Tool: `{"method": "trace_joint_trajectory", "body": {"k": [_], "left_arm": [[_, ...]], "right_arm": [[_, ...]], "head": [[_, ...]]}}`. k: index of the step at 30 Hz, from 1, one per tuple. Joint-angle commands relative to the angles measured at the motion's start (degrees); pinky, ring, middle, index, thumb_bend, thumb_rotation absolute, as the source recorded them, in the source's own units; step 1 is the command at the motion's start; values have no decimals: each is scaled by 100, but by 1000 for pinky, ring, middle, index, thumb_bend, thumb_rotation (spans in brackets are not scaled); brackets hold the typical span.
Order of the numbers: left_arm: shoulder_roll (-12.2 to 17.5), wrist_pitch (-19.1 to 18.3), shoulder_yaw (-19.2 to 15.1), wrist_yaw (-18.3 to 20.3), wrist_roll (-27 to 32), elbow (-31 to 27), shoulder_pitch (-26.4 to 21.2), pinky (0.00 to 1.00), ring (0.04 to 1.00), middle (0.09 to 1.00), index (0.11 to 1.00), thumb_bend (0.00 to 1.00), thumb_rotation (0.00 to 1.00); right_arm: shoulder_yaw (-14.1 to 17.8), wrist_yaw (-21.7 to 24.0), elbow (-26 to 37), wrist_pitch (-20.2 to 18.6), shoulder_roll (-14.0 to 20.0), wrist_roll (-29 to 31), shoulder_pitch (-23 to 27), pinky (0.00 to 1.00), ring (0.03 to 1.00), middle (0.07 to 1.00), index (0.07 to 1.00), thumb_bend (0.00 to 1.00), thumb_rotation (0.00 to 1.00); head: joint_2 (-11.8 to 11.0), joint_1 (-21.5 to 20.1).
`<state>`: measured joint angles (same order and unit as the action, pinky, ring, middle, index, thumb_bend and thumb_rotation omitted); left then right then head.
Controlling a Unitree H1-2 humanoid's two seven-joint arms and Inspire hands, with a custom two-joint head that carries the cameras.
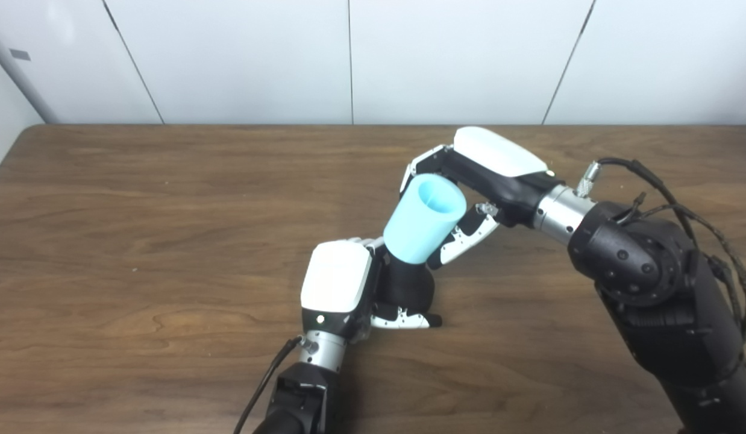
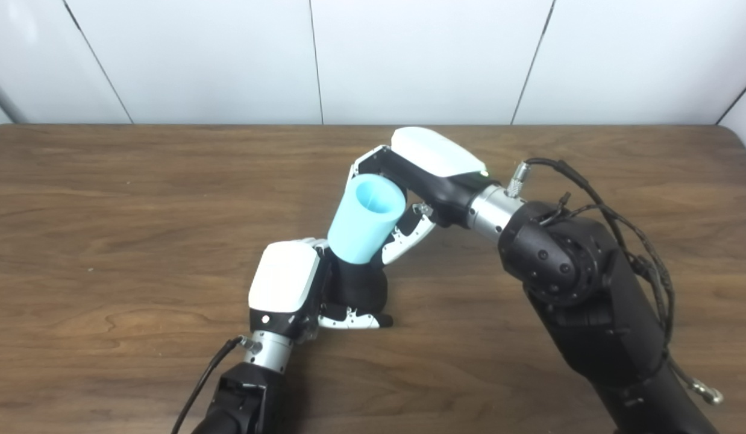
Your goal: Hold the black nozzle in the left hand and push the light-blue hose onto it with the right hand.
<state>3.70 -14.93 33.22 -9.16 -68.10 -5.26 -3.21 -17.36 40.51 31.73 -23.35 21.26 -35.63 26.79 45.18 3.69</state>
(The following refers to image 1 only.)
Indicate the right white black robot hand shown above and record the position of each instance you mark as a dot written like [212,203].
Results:
[499,169]

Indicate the black plastic cup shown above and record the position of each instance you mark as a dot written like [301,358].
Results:
[409,286]

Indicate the grey wall corner trim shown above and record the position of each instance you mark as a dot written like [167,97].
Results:
[23,78]

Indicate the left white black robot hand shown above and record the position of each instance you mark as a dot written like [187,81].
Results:
[337,277]

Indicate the light blue plastic cup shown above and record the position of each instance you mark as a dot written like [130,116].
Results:
[418,220]

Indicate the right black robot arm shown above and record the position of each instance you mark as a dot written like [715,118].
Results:
[656,289]

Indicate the small grey wall sticker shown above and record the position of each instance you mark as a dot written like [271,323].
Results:
[20,55]

